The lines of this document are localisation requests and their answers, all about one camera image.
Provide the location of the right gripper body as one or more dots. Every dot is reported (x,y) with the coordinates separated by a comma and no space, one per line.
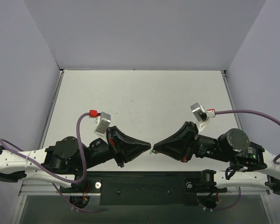
(191,142)

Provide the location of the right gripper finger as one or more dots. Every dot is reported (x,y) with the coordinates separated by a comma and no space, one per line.
(175,149)
(179,135)

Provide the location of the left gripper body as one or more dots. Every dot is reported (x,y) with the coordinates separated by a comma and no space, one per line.
(114,146)

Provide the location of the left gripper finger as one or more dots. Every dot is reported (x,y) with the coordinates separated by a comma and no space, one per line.
(132,151)
(124,141)

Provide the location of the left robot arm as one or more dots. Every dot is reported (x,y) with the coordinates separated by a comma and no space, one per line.
(64,164)

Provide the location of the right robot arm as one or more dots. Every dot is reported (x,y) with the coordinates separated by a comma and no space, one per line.
(247,164)

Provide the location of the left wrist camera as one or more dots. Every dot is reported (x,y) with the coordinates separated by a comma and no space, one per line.
(102,123)

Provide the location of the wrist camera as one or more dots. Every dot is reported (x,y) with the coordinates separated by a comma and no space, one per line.
(102,123)
(199,112)

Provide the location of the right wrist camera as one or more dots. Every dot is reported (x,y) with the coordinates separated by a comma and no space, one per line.
(199,112)

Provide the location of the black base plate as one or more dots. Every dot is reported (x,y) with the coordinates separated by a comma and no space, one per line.
(150,188)

